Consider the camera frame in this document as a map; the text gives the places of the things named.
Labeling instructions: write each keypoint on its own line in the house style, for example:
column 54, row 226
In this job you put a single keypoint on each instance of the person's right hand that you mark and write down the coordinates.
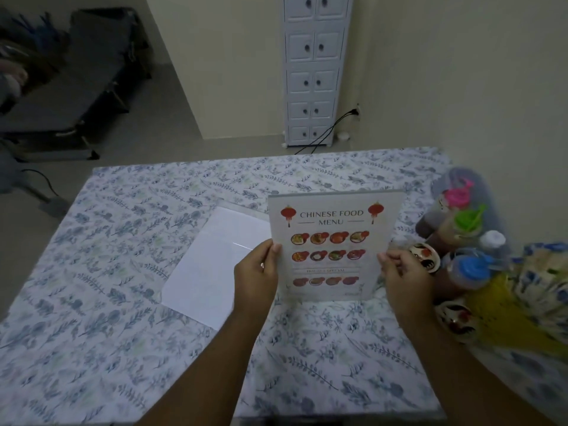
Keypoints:
column 408, row 288

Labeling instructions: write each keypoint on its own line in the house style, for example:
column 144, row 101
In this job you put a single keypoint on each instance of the person's left hand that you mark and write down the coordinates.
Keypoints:
column 253, row 279

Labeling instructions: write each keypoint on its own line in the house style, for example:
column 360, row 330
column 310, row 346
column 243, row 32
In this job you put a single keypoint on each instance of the person's left thumb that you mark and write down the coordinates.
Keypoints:
column 276, row 252

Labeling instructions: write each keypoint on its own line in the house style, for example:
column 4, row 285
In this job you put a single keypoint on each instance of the person's right thumb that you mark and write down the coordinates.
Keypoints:
column 383, row 263

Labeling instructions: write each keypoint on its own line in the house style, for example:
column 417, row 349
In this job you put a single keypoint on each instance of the white food menu card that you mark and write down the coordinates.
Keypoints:
column 333, row 243

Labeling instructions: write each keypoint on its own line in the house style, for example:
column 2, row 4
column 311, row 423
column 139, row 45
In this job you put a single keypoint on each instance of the person's left forearm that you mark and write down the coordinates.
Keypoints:
column 208, row 372

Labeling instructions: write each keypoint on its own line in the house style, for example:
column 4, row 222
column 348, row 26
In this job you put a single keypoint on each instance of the person's right forearm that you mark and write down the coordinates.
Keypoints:
column 466, row 377

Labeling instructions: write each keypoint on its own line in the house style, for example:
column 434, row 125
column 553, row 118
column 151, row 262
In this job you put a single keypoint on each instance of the small patterned ceramic cup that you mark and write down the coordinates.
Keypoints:
column 457, row 321
column 424, row 257

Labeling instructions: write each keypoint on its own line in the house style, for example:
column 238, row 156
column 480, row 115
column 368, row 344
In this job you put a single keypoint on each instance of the white blank sheet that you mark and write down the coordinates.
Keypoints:
column 208, row 266

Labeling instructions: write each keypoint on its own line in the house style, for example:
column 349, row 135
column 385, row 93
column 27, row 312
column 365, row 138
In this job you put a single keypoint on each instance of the pink capped sauce bottle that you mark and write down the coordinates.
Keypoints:
column 443, row 208

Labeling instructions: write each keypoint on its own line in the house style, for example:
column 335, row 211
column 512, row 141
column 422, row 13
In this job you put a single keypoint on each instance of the blue capped sauce bottle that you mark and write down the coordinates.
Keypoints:
column 466, row 272

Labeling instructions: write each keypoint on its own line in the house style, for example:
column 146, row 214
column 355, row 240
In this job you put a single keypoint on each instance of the green capped sauce bottle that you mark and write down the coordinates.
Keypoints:
column 463, row 226

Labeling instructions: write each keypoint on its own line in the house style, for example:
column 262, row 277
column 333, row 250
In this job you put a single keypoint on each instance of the white capped bottle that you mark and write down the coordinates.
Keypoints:
column 492, row 241

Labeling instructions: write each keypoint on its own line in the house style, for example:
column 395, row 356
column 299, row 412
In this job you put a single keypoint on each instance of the clear plastic bag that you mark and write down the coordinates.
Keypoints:
column 483, row 190

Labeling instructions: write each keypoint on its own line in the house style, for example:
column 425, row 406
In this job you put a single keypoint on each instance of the yellow cloth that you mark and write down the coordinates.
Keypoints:
column 514, row 314

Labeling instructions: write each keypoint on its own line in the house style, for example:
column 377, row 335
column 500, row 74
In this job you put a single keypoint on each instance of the floral patterned cloth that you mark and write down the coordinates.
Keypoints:
column 543, row 279

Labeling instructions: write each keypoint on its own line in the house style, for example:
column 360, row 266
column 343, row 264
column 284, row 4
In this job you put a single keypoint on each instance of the blue floral tablecloth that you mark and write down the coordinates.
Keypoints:
column 111, row 283

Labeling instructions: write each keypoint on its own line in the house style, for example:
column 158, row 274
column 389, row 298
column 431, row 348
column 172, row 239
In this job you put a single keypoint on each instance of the white drawer cabinet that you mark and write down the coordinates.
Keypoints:
column 316, row 70

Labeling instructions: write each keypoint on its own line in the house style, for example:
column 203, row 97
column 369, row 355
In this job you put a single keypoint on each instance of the grey fan stand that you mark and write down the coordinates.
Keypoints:
column 31, row 190

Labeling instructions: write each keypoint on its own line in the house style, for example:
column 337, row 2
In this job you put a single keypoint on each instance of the dark folding bed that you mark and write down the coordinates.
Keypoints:
column 84, row 84

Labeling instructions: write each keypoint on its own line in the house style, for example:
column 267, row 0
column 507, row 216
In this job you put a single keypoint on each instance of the white wall outlet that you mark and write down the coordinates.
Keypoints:
column 357, row 111

